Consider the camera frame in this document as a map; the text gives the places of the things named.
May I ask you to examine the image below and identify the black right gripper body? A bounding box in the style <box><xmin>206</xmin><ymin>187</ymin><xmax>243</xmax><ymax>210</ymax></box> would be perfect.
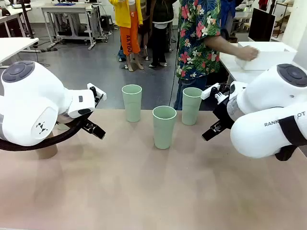
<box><xmin>213</xmin><ymin>95</ymin><xmax>235</xmax><ymax>128</ymax></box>

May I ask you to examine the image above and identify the brown plastic cup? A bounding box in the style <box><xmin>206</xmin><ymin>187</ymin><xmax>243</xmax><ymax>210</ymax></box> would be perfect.
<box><xmin>35</xmin><ymin>130</ymin><xmax>59</xmax><ymax>160</ymax></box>

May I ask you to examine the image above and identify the white plastic basket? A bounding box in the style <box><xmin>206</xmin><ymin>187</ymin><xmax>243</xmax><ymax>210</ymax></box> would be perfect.
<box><xmin>235</xmin><ymin>42</ymin><xmax>298</xmax><ymax>71</ymax></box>

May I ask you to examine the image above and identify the person's left forearm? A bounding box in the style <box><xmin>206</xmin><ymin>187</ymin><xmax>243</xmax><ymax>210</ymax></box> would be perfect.
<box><xmin>205</xmin><ymin>35</ymin><xmax>243</xmax><ymax>60</ymax></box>

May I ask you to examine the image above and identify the person's left hand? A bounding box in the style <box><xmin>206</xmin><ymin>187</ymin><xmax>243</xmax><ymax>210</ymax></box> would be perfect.
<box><xmin>239</xmin><ymin>46</ymin><xmax>260</xmax><ymax>62</ymax></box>

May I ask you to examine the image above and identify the white side table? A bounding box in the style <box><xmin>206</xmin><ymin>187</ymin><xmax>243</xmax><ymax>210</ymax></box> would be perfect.
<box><xmin>219</xmin><ymin>51</ymin><xmax>267</xmax><ymax>85</ymax></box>

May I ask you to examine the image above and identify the person in floral shirt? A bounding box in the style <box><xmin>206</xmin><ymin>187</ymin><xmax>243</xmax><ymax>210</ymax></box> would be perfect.
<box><xmin>174</xmin><ymin>0</ymin><xmax>240</xmax><ymax>111</ymax></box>

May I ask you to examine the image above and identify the black computer monitor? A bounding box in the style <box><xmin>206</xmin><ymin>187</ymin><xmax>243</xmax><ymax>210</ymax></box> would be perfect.
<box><xmin>248</xmin><ymin>7</ymin><xmax>276</xmax><ymax>43</ymax></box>

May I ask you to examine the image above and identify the person in blue jacket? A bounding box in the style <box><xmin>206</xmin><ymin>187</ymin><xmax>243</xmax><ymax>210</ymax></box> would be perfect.
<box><xmin>220</xmin><ymin>0</ymin><xmax>238</xmax><ymax>36</ymax></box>

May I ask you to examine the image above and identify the person in black clothes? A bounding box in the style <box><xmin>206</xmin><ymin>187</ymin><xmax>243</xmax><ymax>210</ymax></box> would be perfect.
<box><xmin>143</xmin><ymin>0</ymin><xmax>175</xmax><ymax>68</ymax></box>

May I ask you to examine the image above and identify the person in orange trousers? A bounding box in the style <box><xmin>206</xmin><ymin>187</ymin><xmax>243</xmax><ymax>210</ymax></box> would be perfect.
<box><xmin>109</xmin><ymin>0</ymin><xmax>145</xmax><ymax>72</ymax></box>

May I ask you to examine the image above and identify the white table with black edge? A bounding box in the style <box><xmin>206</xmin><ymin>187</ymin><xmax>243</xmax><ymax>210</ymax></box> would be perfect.
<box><xmin>0</xmin><ymin>37</ymin><xmax>40</xmax><ymax>65</ymax></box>

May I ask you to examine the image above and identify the black stand pole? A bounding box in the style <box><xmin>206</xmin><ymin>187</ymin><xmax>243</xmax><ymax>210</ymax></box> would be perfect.
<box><xmin>17</xmin><ymin>0</ymin><xmax>35</xmax><ymax>39</ymax></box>

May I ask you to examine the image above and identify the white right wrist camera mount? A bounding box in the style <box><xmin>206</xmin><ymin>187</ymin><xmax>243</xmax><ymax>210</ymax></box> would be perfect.
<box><xmin>201</xmin><ymin>83</ymin><xmax>221</xmax><ymax>100</ymax></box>

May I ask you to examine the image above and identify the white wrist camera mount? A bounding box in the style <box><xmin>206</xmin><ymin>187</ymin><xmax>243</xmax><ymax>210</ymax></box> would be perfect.
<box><xmin>86</xmin><ymin>83</ymin><xmax>107</xmax><ymax>101</ymax></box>
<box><xmin>201</xmin><ymin>83</ymin><xmax>221</xmax><ymax>100</ymax></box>

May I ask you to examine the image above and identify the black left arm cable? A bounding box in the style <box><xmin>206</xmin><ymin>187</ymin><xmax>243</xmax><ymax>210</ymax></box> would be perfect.
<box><xmin>0</xmin><ymin>112</ymin><xmax>94</xmax><ymax>152</ymax></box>

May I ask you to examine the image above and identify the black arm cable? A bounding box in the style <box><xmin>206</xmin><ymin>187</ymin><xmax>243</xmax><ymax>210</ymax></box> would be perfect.
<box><xmin>0</xmin><ymin>112</ymin><xmax>94</xmax><ymax>152</ymax></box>
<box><xmin>274</xmin><ymin>115</ymin><xmax>307</xmax><ymax>161</ymax></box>

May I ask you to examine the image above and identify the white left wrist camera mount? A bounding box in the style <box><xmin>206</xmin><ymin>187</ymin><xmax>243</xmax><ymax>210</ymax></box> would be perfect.
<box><xmin>86</xmin><ymin>83</ymin><xmax>107</xmax><ymax>101</ymax></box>

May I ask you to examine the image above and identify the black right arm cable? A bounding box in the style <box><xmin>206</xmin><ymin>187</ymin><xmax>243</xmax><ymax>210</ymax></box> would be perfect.
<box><xmin>274</xmin><ymin>115</ymin><xmax>307</xmax><ymax>161</ymax></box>

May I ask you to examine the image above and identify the white metal-frame lab desk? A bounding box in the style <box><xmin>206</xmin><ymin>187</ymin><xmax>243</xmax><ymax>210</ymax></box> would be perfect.
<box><xmin>40</xmin><ymin>4</ymin><xmax>102</xmax><ymax>50</ymax></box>

